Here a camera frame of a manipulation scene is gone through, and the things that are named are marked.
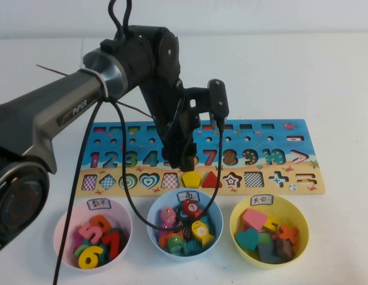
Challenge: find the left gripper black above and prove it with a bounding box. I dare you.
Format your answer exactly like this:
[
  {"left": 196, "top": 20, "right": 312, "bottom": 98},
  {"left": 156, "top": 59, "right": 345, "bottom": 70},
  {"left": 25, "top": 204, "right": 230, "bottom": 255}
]
[{"left": 153, "top": 100, "right": 202, "bottom": 172}]

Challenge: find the yellow pentagon wooden piece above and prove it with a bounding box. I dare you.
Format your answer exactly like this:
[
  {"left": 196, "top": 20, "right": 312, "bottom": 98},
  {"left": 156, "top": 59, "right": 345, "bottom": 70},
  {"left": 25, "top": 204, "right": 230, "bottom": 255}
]
[{"left": 182, "top": 170, "right": 204, "bottom": 189}]

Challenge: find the white label on blue bowl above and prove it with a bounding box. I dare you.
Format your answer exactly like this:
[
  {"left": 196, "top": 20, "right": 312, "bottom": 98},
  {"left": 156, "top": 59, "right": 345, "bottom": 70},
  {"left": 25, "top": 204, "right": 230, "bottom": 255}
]
[{"left": 177, "top": 191, "right": 201, "bottom": 202}]

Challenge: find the red triangle wooden piece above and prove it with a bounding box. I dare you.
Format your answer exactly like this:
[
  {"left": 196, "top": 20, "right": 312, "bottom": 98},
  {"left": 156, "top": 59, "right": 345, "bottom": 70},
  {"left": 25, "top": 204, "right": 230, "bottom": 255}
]
[{"left": 201, "top": 171, "right": 223, "bottom": 189}]

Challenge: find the blue plastic bowl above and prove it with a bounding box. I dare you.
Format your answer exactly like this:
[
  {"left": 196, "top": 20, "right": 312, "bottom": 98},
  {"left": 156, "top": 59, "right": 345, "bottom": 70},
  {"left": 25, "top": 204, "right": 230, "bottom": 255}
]
[{"left": 146, "top": 189, "right": 224, "bottom": 262}]

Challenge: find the ocean themed wooden puzzle board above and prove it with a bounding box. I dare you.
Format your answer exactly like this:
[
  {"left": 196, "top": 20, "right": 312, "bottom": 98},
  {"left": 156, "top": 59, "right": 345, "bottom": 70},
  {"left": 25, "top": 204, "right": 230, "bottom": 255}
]
[{"left": 77, "top": 119, "right": 326, "bottom": 198}]

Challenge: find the pink plastic bowl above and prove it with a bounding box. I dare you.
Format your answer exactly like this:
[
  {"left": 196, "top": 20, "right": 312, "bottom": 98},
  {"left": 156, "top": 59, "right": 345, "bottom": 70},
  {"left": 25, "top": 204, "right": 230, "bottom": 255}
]
[{"left": 52, "top": 198, "right": 133, "bottom": 270}]

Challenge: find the white label on yellow bowl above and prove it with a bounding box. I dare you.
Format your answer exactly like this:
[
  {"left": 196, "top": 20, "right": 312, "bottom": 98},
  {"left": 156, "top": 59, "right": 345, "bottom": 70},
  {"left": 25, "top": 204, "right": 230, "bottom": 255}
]
[{"left": 249, "top": 195, "right": 274, "bottom": 206}]

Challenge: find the white label on pink bowl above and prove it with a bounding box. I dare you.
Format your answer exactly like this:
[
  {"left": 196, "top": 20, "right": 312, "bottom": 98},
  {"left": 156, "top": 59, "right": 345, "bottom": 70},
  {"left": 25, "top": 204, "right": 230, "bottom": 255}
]
[{"left": 87, "top": 198, "right": 112, "bottom": 211}]

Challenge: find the teal wooden heart piece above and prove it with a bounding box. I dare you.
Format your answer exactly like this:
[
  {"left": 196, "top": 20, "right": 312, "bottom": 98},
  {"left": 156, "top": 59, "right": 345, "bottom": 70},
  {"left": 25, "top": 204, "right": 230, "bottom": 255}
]
[{"left": 235, "top": 227, "right": 260, "bottom": 252}]

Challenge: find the yellow notched wooden piece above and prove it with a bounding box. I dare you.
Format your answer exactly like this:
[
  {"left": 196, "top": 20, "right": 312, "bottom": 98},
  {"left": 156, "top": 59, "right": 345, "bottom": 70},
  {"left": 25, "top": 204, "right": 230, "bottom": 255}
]
[{"left": 262, "top": 216, "right": 281, "bottom": 234}]

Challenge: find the orange cross wooden piece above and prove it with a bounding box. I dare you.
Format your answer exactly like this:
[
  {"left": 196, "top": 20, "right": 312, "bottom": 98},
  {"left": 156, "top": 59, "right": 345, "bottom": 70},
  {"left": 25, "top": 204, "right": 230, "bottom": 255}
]
[{"left": 272, "top": 224, "right": 300, "bottom": 243}]

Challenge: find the yellow plastic bowl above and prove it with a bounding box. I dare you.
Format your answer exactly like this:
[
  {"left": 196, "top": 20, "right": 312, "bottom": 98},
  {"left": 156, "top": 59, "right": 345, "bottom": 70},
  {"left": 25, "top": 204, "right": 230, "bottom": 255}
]
[{"left": 229, "top": 194, "right": 310, "bottom": 262}]

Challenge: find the red wooden fish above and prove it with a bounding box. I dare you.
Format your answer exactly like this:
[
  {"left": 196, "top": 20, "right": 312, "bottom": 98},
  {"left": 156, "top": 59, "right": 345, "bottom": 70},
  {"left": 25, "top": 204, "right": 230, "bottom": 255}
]
[{"left": 180, "top": 199, "right": 205, "bottom": 219}]

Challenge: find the dark teal wooden fish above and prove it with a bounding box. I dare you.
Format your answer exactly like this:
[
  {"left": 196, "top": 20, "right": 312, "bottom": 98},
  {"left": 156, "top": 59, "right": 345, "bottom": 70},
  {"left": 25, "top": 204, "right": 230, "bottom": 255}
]
[{"left": 174, "top": 207, "right": 190, "bottom": 226}]

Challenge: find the pink wooden fish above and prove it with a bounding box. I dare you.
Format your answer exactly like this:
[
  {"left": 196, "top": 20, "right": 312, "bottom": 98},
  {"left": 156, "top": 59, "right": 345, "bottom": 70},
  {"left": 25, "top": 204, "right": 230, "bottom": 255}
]
[{"left": 158, "top": 207, "right": 177, "bottom": 231}]

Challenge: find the brown wooden fish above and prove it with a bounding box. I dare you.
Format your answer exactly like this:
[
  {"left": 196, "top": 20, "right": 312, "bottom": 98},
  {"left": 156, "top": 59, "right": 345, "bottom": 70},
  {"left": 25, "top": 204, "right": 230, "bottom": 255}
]
[{"left": 177, "top": 224, "right": 193, "bottom": 241}]

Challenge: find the yellow wooden fish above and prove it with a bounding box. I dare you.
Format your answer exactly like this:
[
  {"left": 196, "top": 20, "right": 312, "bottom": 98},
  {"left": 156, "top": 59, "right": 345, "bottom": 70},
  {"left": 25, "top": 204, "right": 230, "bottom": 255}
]
[{"left": 191, "top": 219, "right": 216, "bottom": 249}]

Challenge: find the orange wooden fish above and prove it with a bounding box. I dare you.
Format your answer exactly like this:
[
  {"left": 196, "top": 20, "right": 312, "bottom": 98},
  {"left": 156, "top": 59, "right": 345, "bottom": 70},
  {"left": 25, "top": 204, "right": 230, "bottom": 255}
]
[{"left": 158, "top": 232, "right": 184, "bottom": 250}]

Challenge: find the green wooden fish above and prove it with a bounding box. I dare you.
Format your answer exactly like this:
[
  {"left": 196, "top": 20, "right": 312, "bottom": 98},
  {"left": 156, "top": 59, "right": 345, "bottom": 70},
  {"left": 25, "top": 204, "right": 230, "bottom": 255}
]
[{"left": 167, "top": 236, "right": 184, "bottom": 255}]

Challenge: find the pink rectangular wooden block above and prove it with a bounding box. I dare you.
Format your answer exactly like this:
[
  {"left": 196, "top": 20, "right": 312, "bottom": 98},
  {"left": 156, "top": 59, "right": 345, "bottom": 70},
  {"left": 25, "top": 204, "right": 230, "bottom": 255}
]
[{"left": 242, "top": 208, "right": 269, "bottom": 232}]

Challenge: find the orange wooden number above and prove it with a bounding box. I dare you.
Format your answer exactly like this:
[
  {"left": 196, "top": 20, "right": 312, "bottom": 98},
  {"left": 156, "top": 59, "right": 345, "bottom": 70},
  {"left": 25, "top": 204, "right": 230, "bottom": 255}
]
[{"left": 90, "top": 215, "right": 112, "bottom": 235}]

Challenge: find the red wooden number seven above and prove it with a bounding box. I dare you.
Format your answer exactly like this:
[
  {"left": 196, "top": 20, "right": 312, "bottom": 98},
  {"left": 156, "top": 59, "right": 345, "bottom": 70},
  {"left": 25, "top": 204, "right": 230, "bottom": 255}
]
[{"left": 102, "top": 231, "right": 124, "bottom": 261}]

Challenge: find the green wooden block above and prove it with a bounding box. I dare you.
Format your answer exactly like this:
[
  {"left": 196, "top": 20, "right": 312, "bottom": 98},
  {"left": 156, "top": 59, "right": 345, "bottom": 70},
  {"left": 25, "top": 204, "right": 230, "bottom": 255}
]
[{"left": 257, "top": 232, "right": 275, "bottom": 246}]

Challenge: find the pink wooden number five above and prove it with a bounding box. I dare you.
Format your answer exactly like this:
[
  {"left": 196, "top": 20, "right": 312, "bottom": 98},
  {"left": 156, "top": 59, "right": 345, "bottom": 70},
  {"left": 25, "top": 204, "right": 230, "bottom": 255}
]
[{"left": 76, "top": 222, "right": 103, "bottom": 246}]

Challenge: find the grey blue wooden block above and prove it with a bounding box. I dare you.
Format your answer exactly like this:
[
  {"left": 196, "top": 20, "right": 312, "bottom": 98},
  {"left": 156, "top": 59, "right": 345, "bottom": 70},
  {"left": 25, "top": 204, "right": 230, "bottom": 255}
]
[{"left": 256, "top": 242, "right": 285, "bottom": 264}]

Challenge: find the brown wooden block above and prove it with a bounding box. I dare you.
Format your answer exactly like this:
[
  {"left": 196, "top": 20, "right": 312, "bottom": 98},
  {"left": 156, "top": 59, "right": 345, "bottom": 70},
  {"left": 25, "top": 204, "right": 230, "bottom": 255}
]
[{"left": 274, "top": 237, "right": 296, "bottom": 259}]

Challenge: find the green wooden number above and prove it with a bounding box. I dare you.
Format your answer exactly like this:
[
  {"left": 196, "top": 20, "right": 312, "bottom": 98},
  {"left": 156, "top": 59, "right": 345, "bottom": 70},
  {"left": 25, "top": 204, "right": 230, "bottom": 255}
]
[{"left": 74, "top": 242, "right": 92, "bottom": 258}]

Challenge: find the yellow wooden number six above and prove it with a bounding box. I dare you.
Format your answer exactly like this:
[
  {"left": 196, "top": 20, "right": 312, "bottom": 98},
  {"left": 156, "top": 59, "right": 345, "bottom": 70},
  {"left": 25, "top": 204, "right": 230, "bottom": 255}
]
[{"left": 77, "top": 245, "right": 103, "bottom": 268}]

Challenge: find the black looping camera cable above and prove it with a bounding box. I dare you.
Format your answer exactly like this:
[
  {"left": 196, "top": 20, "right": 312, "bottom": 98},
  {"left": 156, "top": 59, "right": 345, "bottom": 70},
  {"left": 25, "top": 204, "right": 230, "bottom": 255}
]
[{"left": 108, "top": 97, "right": 225, "bottom": 231}]

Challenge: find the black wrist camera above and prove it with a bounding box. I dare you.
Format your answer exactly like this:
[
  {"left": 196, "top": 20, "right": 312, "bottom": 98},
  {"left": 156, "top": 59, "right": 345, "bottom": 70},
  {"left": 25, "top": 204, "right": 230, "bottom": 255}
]
[{"left": 207, "top": 79, "right": 229, "bottom": 127}]

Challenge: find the black hanging arm cable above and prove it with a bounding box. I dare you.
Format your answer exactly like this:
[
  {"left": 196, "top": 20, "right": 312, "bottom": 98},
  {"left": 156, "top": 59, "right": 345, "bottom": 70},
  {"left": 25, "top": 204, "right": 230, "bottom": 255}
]
[{"left": 52, "top": 99, "right": 103, "bottom": 285}]

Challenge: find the black overhead cable loop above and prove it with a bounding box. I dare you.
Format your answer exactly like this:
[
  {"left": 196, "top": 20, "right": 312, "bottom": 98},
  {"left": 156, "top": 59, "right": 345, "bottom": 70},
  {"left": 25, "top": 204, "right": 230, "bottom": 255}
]
[{"left": 107, "top": 0, "right": 136, "bottom": 35}]

